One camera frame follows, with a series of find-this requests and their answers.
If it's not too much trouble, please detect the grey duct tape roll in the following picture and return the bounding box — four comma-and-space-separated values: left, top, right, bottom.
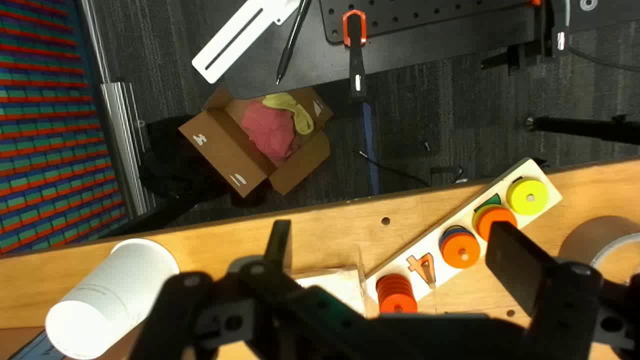
559, 214, 640, 269

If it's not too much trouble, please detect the pink cloth bundle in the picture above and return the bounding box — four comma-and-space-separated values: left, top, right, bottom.
240, 98, 300, 161

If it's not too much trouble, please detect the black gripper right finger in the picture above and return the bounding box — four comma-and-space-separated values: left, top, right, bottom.
484, 220, 570, 319

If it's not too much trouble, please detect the open cardboard box with flaps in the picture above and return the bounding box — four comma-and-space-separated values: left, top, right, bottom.
176, 86, 336, 200

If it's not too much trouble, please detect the black clamp mount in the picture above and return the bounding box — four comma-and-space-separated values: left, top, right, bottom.
479, 0, 577, 74

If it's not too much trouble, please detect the white foam block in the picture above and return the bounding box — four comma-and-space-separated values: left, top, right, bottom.
292, 265, 368, 316

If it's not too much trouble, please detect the aluminium rail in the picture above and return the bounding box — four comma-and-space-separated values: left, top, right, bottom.
99, 79, 161, 218

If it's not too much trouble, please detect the colourful striped panel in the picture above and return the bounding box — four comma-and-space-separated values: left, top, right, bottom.
0, 0, 132, 258

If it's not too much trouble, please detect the orange and green ring stack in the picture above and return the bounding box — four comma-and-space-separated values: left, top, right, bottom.
473, 192, 521, 241

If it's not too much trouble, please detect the white paper cup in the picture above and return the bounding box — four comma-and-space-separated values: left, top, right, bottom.
45, 236, 182, 360

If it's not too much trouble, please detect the white slotted metal bracket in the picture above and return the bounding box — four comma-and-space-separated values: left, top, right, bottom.
191, 0, 302, 86

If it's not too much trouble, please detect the thin black rod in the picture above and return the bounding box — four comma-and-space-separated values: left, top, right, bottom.
274, 0, 312, 86

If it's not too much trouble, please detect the orange handled bar clamp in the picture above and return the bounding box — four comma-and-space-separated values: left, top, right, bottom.
340, 8, 385, 195

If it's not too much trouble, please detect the yellow ring stack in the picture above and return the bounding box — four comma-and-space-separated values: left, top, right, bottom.
506, 175, 553, 215

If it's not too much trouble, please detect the yellow plastic item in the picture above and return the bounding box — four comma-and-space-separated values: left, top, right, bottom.
260, 92, 321, 140

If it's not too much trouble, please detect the tall red-orange ring stack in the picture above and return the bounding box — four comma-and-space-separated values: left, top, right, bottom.
375, 272, 420, 316

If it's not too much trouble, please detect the black perforated board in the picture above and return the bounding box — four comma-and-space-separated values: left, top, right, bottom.
318, 0, 556, 48

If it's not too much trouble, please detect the orange and blue ring stack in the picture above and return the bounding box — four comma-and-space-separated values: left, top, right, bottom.
438, 224, 482, 269

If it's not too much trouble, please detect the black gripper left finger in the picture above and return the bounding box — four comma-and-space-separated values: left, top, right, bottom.
260, 218, 295, 274

